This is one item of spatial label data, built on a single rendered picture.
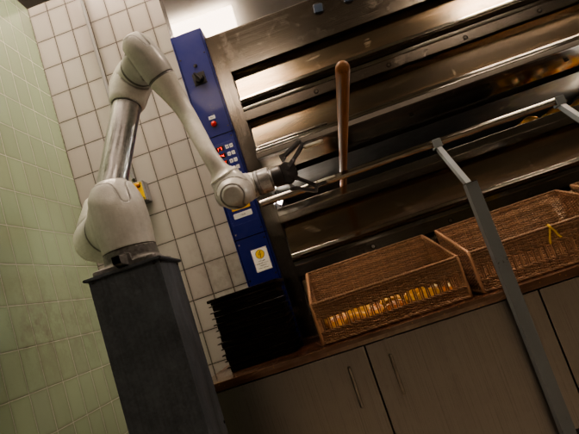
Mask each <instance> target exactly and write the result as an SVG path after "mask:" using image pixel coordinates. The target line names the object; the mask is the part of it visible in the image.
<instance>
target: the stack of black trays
mask: <svg viewBox="0 0 579 434"><path fill-rule="evenodd" d="M282 281H284V279H283V278H275V279H272V280H269V281H267V282H262V283H260V284H257V285H254V286H251V287H249V288H244V289H241V290H239V291H236V292H233V293H231V294H226V295H223V296H221V297H219V298H216V299H213V300H211V301H207V304H210V305H211V306H212V308H213V311H214V313H211V314H214V316H215V320H216V323H217V325H214V326H217V327H218V331H216V332H220V334H221V335H220V336H219V337H218V338H221V343H220V344H218V345H221V347H222V350H225V353H226V354H225V355H223V356H222V357H226V359H227V360H226V361H225V363H229V365H230V366H229V367H228V368H227V369H230V368H231V371H232V372H235V371H238V370H241V369H245V368H248V367H251V366H253V365H256V364H259V363H263V362H266V361H269V360H271V359H274V358H277V357H281V356H284V355H287V354H289V353H292V352H296V351H297V349H298V347H299V345H300V343H301V339H302V337H299V336H298V335H299V333H300V332H296V328H297V326H295V323H296V321H294V319H293V317H294V316H295V315H292V312H293V311H294V310H291V311H290V306H291V305H289V306H288V302H287V301H289V300H286V298H285V296H286V295H287V294H286V295H284V292H283V290H285V289H282V285H283V283H282ZM279 296H280V297H279ZM274 298H275V299H274ZM261 302H262V303H261ZM256 304H257V305H256ZM209 308H211V307H209ZM243 308H244V309H243ZM240 309H241V310H240ZM219 310H220V311H219ZM238 310H239V311H238ZM216 311H217V312H216ZM235 311H236V312H235ZM225 314H226V315H225ZM222 315H223V316H222ZM217 317H218V318H217ZM212 320H214V319H212Z"/></svg>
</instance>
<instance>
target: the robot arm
mask: <svg viewBox="0 0 579 434"><path fill-rule="evenodd" d="M122 50H123V52H124V55H123V58H122V60H121V61H120V63H119V64H118V65H117V67H116V68H115V70H114V72H113V74H112V76H111V79H110V80H109V102H110V104H111V106H112V108H111V112H110V117H109V124H108V128H107V133H106V137H105V141H104V146H103V154H102V158H101V163H100V167H99V172H98V176H97V180H96V185H95V186H94V188H92V189H91V191H90V194H89V198H87V199H86V200H85V201H84V205H83V207H82V211H81V214H80V216H79V219H78V224H77V229H76V231H75V233H74V234H73V245H74V248H75V250H76V252H77V254H78V255H79V256H80V257H81V258H83V259H84V260H86V261H90V262H93V263H100V264H104V268H103V269H101V270H98V271H96V272H94V273H93V274H92V275H93V277H94V276H99V275H101V274H104V273H107V272H110V271H112V270H117V269H120V268H122V267H125V266H128V265H130V264H135V263H138V262H140V261H143V260H146V259H148V258H151V257H156V256H158V255H160V256H164V255H162V254H160V253H159V248H158V247H157V244H156V241H155V238H154V232H153V225H152V222H151V219H150V215H149V213H148V210H147V207H146V204H145V201H144V199H143V196H142V195H141V193H140V192H139V191H138V189H137V188H136V187H135V186H134V185H133V184H132V183H131V182H129V181H128V179H129V175H130V170H131V164H132V159H133V155H134V145H135V140H136V135H137V130H138V125H139V119H140V113H141V112H142V111H143V110H144V109H145V108H146V104H147V101H148V99H149V96H150V94H151V92H152V90H154V91H155V92H156V93H157V94H158V95H159V96H160V97H161V98H162V99H163V100H164V101H165V102H166V103H167V104H168V105H169V106H170V107H171V109H172V110H173V111H174V112H175V114H176V115H177V117H178V118H179V120H180V121H181V122H182V124H183V126H184V128H185V130H186V132H187V133H188V135H189V136H190V138H191V140H192V142H193V144H194V146H195V147H196V149H197V151H198V152H199V154H200V156H201V158H202V160H203V162H204V163H205V164H206V166H207V168H208V169H209V172H210V174H211V176H212V181H211V186H212V188H213V190H214V193H215V199H216V201H217V203H218V204H219V205H220V206H221V207H225V208H228V209H232V210H237V209H241V208H244V207H245V206H246V205H248V204H249V202H252V201H253V200H254V199H256V198H257V197H259V196H261V195H264V194H267V193H269V192H272V191H274V190H275V187H276V188H278V187H281V186H284V185H286V184H289V186H290V191H291V192H293V191H304V192H311V193H318V188H319V187H320V186H322V185H325V184H327V181H329V180H331V179H334V178H335V177H336V176H335V175H332V176H330V177H326V178H323V179H321V180H318V181H316V182H317V183H314V182H311V181H309V180H307V179H304V178H302V177H299V176H298V172H297V170H296V166H295V165H294V163H295V161H296V160H297V158H298V156H299V155H300V153H301V151H302V149H303V148H305V149H307V148H309V147H312V146H317V145H319V144H321V143H323V139H319V140H317V141H315V142H313V141H312V140H309V141H307V142H302V141H301V140H300V139H298V140H297V141H296V142H295V143H294V144H293V145H292V146H291V147H290V148H289V149H288V150H287V151H286V152H285V153H283V154H281V155H279V158H280V159H281V161H282V163H281V164H279V165H276V166H274V167H271V168H270V169H269V170H268V168H267V167H265V168H263V169H260V170H256V171H254V172H249V173H241V172H240V170H239V169H238V168H237V167H236V166H231V165H228V164H227V163H226V162H225V161H224V160H223V159H222V158H221V156H220V155H219V153H218V152H217V151H216V149H215V148H214V146H213V144H212V142H211V140H210V138H209V136H208V135H207V133H206V131H205V129H204V127H203V125H202V123H201V121H200V119H199V117H198V116H197V114H196V111H195V110H194V109H193V107H192V105H191V104H190V101H189V100H188V98H187V96H186V95H185V93H184V90H183V88H182V86H181V84H180V83H179V81H178V79H177V76H176V73H175V72H174V70H173V69H172V67H171V65H170V63H169V61H168V59H167V58H166V56H165V55H164V54H163V53H162V52H161V50H160V49H159V47H158V46H157V45H156V44H155V43H154V42H153V41H152V40H151V39H150V38H148V37H147V36H146V35H144V34H143V33H140V32H138V31H135V32H132V33H131V34H128V35H127V36H125V37H124V39H123V42H122ZM298 146H299V147H298ZM297 147H298V149H297V150H296V153H295V154H294V156H293V158H292V159H291V160H290V161H289V162H284V161H285V159H286V158H287V157H288V156H289V155H290V154H291V153H292V152H293V151H294V150H295V149H296V148H297ZM295 180H296V181H298V182H302V183H306V184H307V185H310V186H313V187H314V189H313V188H305V187H298V186H295V185H293V184H292V183H293V182H294V181H295Z"/></svg>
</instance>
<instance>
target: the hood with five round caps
mask: <svg viewBox="0 0 579 434"><path fill-rule="evenodd" d="M433 1H435V0H308V1H306V2H303V3H299V4H297V5H294V6H292V7H289V8H287V9H283V10H280V11H278V12H276V13H273V14H271V15H267V16H265V17H262V18H259V19H257V20H255V21H252V22H248V23H246V24H244V25H241V26H238V27H237V28H232V29H230V30H228V31H225V32H223V33H220V34H218V35H219V38H220V41H221V45H222V48H223V51H224V53H225V56H226V59H227V63H228V66H229V69H230V71H231V73H232V75H234V74H237V73H239V72H242V71H245V70H248V69H251V68H253V67H255V66H258V65H262V64H264V63H267V62H270V61H272V60H274V59H278V58H281V57H283V56H286V55H288V54H291V53H294V52H297V51H300V50H302V49H304V48H307V47H311V46H313V45H316V44H319V43H321V42H323V41H326V40H330V39H332V38H335V37H337V36H340V35H342V34H346V33H349V32H351V31H353V30H356V29H359V28H362V27H365V26H368V25H370V24H372V23H375V22H379V21H381V20H384V19H386V18H389V17H391V16H395V15H398V14H401V13H402V12H405V11H408V10H411V9H414V8H417V7H419V6H421V5H424V4H427V3H430V2H433Z"/></svg>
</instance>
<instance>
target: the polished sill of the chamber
mask: <svg viewBox="0 0 579 434"><path fill-rule="evenodd" d="M572 108H573V109H575V110H577V111H578V112H579V104H578V105H576V106H573V107H572ZM568 117H569V116H567V115H566V114H565V113H564V112H562V111H558V112H556V113H553V114H550V115H546V116H543V117H540V118H538V119H536V120H533V121H529V122H526V123H523V124H520V125H518V126H516V127H511V128H509V129H506V130H503V131H500V132H498V133H494V134H491V135H489V136H486V137H483V138H480V139H477V140H474V141H471V142H469V143H466V144H463V145H461V146H456V147H454V148H452V149H449V150H446V152H447V153H448V154H449V155H450V157H451V158H452V157H455V156H457V155H460V154H463V153H466V152H470V151H473V150H476V149H477V148H480V147H483V146H487V145H490V144H493V143H495V142H498V141H500V140H504V139H507V138H510V137H513V136H515V135H518V134H521V133H524V132H527V131H530V130H533V129H535V128H538V127H542V126H545V125H547V124H550V123H552V122H555V121H560V120H562V119H565V118H568ZM440 161H443V159H442V157H440V155H439V154H438V153H436V154H433V155H432V156H429V157H426V158H422V159H419V160H416V161H414V162H412V163H409V164H405V165H402V166H399V167H396V168H394V169H391V170H387V171H385V172H382V173H379V174H376V175H374V176H371V177H367V178H365V179H362V180H359V181H356V182H354V183H349V184H347V185H345V186H342V187H339V188H337V189H332V190H329V191H327V192H325V193H322V194H319V195H315V196H312V197H309V198H307V199H305V200H302V201H298V202H295V203H292V204H290V205H287V206H284V207H282V208H278V209H277V214H278V217H281V216H284V215H286V214H290V213H293V212H295V211H298V210H301V209H304V208H308V207H310V206H313V205H315V204H318V203H321V202H325V201H328V200H331V199H333V198H335V197H338V196H341V195H345V194H348V193H351V192H353V191H356V190H358V189H362V188H365V187H368V186H371V185H373V184H376V183H380V182H382V181H385V180H388V179H390V178H393V177H398V176H400V175H403V174H405V173H408V172H410V171H415V170H418V169H420V168H423V167H426V166H428V165H430V164H435V163H438V162H440Z"/></svg>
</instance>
